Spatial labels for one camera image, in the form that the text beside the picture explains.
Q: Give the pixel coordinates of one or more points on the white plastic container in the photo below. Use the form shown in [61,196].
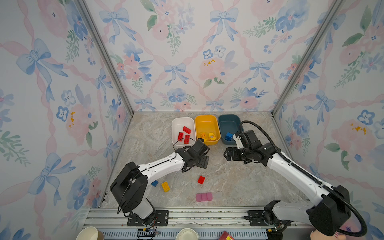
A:
[177,126]

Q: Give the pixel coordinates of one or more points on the yellow long lego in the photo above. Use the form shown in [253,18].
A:
[166,187]

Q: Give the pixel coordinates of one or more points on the red long lego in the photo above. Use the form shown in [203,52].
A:
[180,136]
[187,130]

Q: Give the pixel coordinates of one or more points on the yellow plastic container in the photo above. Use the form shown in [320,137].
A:
[207,124]

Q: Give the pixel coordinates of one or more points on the red box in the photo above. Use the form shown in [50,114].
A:
[226,236]

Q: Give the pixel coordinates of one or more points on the white bowl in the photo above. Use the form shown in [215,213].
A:
[187,234]

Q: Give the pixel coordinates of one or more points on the dark teal plastic container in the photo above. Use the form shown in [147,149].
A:
[228,124]

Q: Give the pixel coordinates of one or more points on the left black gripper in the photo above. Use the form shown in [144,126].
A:
[204,162]

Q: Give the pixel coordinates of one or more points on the pink plush toy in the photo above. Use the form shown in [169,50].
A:
[317,235]

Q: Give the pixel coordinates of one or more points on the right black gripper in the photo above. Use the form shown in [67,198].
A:
[234,151]

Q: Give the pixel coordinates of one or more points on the dark blue lego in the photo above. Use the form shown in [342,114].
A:
[154,183]

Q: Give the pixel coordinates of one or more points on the aluminium rail base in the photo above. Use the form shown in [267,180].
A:
[208,222]

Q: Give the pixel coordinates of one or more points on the yellow rounded 120 lego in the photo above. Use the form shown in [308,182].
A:
[212,137]

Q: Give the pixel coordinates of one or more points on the pink translucent block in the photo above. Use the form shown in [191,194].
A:
[209,197]

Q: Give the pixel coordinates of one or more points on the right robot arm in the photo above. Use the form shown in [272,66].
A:
[325,208]

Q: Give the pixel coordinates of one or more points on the blue square lego brick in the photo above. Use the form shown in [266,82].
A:
[229,135]

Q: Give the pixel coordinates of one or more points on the paper cup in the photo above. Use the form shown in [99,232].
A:
[90,233]

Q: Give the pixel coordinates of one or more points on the red small lego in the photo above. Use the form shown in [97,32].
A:
[201,180]

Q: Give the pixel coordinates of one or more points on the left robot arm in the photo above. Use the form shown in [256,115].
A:
[130,185]

